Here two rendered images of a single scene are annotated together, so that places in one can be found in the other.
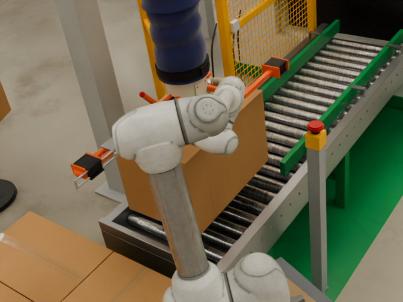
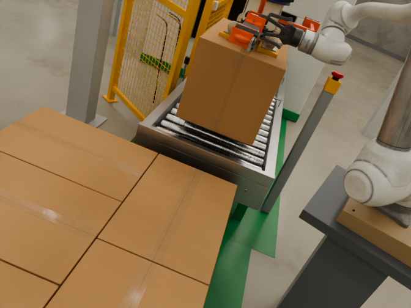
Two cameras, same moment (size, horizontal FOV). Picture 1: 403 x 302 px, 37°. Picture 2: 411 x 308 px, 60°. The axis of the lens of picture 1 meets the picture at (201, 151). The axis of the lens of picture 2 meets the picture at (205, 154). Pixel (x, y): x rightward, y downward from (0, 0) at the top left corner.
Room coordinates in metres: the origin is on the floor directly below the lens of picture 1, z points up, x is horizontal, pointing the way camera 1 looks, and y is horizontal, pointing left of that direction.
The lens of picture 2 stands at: (0.78, 1.18, 1.46)
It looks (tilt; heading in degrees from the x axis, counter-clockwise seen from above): 31 degrees down; 322
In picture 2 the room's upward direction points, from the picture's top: 21 degrees clockwise
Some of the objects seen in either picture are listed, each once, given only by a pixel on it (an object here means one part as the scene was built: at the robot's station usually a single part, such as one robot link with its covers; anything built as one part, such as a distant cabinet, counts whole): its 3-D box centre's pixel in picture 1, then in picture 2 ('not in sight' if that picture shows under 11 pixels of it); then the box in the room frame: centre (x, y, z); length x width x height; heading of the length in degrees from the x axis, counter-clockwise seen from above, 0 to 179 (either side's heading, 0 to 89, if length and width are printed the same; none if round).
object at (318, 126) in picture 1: (315, 127); (336, 76); (2.04, -0.49, 1.02); 0.07 x 0.07 x 0.04
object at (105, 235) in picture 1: (161, 265); (198, 171); (1.93, 0.27, 0.48); 0.70 x 0.03 x 0.15; 49
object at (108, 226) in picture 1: (156, 248); (205, 154); (1.94, 0.27, 0.58); 0.70 x 0.03 x 0.06; 49
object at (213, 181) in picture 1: (195, 150); (236, 76); (2.22, 0.03, 0.88); 0.60 x 0.40 x 0.40; 139
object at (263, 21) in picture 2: not in sight; (255, 21); (2.03, 0.18, 1.20); 0.10 x 0.08 x 0.06; 48
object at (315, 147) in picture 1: (318, 219); (296, 152); (2.04, -0.49, 0.50); 0.07 x 0.07 x 1.00; 49
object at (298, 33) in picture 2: not in sight; (290, 35); (1.92, 0.07, 1.21); 0.09 x 0.07 x 0.08; 49
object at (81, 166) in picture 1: (86, 166); (242, 35); (1.78, 0.42, 1.20); 0.08 x 0.07 x 0.05; 138
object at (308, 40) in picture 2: not in sight; (306, 41); (1.87, 0.02, 1.21); 0.09 x 0.06 x 0.09; 139
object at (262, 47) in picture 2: not in sight; (271, 42); (2.16, -0.05, 1.10); 0.34 x 0.10 x 0.05; 138
